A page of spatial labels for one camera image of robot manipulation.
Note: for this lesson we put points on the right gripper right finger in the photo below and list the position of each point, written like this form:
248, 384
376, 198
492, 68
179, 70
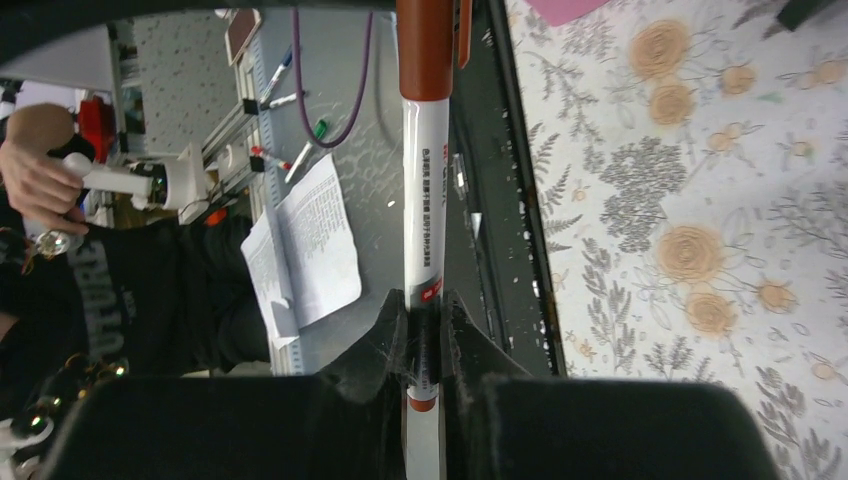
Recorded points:
468, 355

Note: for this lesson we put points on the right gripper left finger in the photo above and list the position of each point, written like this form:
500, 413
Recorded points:
359, 373

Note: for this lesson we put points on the red whiteboard marker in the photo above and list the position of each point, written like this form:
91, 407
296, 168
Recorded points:
433, 40

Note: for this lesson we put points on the operator hand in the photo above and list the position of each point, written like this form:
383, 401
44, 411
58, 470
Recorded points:
41, 189

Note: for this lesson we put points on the printed paper sheets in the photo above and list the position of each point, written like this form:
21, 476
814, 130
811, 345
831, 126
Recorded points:
301, 255

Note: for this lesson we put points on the red marker on desk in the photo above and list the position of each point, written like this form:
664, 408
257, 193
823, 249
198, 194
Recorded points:
270, 158

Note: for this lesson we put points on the green marker on desk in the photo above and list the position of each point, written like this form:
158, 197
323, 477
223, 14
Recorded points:
319, 130

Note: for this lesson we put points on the floral tablecloth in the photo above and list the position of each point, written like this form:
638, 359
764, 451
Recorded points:
690, 159

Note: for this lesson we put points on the blue marker on desk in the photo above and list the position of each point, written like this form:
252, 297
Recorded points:
276, 76

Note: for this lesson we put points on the pink eraser holder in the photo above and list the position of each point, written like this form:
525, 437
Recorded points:
559, 12

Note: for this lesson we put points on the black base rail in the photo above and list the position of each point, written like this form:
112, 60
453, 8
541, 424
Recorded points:
496, 258

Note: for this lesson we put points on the white teleoperation handle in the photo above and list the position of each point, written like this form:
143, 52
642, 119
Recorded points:
178, 184

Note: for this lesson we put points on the white slotted cable duct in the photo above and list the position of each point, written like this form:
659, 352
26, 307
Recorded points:
245, 179

